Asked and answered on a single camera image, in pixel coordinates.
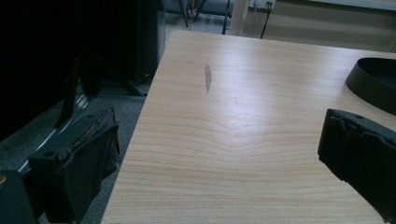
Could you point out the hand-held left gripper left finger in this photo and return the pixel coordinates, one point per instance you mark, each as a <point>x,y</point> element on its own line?
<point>77,155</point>

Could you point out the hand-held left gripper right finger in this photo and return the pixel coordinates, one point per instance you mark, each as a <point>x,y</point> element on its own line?
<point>361,149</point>

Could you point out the black round tray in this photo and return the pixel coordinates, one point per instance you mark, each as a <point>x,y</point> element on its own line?
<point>375,82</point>

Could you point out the dark cabinet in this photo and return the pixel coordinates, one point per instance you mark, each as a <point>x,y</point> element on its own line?
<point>146,40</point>

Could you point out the beige pillar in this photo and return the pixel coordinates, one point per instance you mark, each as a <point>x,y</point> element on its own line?
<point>239,17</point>

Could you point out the white wall socket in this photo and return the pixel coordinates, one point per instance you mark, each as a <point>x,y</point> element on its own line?
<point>262,3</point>

